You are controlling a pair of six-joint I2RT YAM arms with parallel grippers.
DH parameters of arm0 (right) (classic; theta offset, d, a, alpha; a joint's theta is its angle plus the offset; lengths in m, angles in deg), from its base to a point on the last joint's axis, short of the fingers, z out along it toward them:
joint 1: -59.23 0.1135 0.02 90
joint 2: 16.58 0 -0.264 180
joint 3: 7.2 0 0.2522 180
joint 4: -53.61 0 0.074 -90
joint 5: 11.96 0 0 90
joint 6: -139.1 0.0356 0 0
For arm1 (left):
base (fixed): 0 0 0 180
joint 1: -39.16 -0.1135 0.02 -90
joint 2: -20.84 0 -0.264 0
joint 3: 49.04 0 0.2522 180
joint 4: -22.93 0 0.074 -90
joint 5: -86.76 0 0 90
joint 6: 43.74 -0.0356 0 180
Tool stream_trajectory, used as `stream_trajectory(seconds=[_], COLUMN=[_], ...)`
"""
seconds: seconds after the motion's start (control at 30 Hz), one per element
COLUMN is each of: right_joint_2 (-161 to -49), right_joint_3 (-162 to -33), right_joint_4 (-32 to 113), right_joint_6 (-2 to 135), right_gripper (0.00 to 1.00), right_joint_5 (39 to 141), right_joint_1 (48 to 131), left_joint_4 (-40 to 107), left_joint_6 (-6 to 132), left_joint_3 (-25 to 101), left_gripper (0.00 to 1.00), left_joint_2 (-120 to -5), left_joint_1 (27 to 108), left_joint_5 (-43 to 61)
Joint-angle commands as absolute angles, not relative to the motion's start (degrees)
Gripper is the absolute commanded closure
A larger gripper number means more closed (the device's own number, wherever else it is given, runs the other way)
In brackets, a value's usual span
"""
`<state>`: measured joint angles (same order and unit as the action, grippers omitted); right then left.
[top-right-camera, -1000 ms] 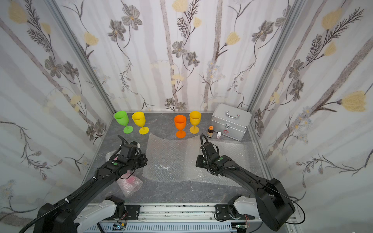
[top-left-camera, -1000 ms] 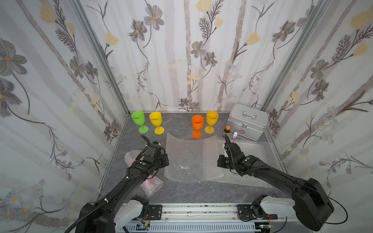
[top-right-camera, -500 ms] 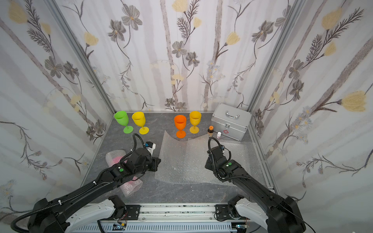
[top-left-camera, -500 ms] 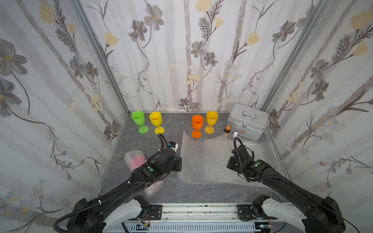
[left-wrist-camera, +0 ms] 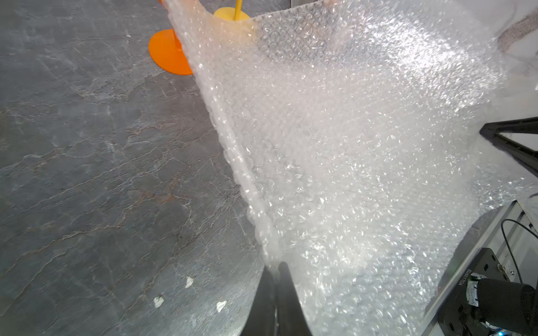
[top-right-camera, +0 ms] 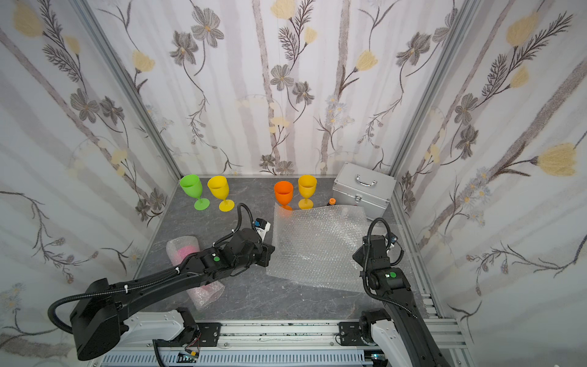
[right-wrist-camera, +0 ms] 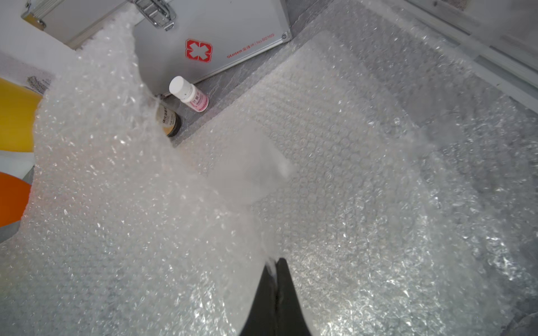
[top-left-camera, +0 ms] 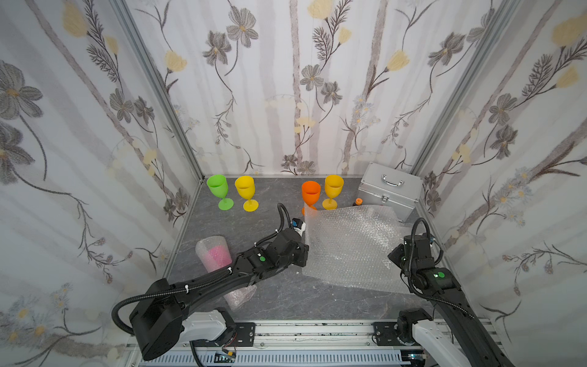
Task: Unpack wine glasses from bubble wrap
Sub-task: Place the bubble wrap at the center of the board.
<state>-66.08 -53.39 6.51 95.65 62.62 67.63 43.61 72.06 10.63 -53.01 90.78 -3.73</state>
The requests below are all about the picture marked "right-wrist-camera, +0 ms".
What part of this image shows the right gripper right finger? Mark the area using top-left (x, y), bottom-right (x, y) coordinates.
top-left (275, 258), bottom-right (312, 336)

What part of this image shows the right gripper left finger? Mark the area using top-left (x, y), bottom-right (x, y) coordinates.
top-left (240, 266), bottom-right (277, 336)

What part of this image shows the clear bubble wrap sheet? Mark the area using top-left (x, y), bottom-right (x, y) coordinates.
top-left (1, 9), bottom-right (272, 335)
top-left (181, 31), bottom-right (506, 335)
top-left (217, 1), bottom-right (537, 314)

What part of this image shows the orange glass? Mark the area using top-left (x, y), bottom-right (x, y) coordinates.
top-left (0, 173), bottom-right (31, 227)

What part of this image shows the amber glass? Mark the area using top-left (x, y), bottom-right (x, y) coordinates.
top-left (0, 78), bottom-right (42, 153)

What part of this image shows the brown bottle orange cap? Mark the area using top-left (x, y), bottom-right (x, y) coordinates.
top-left (156, 104), bottom-right (182, 137)

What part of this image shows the small white bottle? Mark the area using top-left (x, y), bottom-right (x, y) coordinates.
top-left (169, 76), bottom-right (210, 113)

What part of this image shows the silver aluminium case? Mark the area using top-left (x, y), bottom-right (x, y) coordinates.
top-left (21, 0), bottom-right (292, 95)

